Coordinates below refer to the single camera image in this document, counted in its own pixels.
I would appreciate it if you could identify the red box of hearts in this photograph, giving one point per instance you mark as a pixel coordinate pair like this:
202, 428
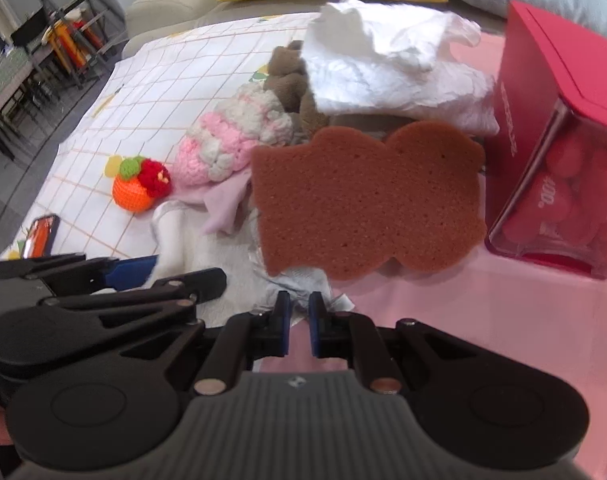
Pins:
528, 85

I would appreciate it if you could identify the pink white crochet toy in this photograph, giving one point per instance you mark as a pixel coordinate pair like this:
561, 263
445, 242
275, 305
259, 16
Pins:
218, 140

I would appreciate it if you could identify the pink cloth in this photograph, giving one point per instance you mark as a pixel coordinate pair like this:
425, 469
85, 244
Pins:
223, 200

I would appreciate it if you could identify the orange red packages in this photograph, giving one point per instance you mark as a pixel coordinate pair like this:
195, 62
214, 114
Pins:
63, 40

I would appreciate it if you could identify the beige sofa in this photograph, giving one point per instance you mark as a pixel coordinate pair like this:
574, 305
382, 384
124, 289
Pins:
173, 5

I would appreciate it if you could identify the lemon print checked blanket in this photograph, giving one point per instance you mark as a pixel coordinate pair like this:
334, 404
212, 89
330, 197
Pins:
133, 85

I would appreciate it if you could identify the smartphone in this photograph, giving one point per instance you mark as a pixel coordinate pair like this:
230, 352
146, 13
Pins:
41, 235

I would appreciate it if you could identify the white cloth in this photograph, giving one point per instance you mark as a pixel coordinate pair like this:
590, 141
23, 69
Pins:
383, 75

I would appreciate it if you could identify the patterned side table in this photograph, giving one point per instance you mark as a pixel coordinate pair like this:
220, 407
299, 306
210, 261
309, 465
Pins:
3, 70

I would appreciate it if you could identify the orange crochet fruit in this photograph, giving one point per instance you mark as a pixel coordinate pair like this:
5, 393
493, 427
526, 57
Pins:
131, 192

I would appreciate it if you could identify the brown yarn knot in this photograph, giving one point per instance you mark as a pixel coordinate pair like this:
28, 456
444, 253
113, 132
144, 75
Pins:
286, 80

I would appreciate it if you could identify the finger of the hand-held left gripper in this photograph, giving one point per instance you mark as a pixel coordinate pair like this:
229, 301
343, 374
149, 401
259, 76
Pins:
198, 282
128, 272

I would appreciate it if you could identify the brown bear-shaped sponge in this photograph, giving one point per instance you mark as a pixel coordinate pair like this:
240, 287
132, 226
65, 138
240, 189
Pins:
363, 200

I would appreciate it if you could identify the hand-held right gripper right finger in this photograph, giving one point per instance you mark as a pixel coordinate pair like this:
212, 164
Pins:
316, 325

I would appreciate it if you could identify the white towel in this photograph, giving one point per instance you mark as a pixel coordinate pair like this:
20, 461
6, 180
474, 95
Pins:
208, 250

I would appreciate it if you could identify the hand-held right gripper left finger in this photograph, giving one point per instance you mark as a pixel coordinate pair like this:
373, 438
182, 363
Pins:
283, 325

